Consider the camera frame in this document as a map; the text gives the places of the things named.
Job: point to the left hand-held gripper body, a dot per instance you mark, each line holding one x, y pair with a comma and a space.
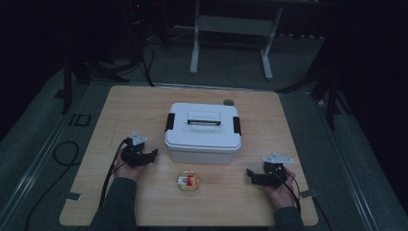
134, 154

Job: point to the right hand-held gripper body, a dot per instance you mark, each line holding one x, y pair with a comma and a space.
275, 173

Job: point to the round yellow snack packet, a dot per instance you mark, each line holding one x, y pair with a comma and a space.
188, 182

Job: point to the white plastic storage box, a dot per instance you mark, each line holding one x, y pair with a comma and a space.
202, 157

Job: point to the person's left hand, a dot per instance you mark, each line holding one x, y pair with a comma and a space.
130, 173

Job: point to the person's right hand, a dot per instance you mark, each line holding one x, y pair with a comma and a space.
285, 195

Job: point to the grey tape piece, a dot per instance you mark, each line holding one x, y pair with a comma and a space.
308, 193
73, 196

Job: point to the black tripod stand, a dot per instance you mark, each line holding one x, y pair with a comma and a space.
68, 86
332, 102

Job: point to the white metal stand frame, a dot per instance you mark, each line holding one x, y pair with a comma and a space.
231, 27

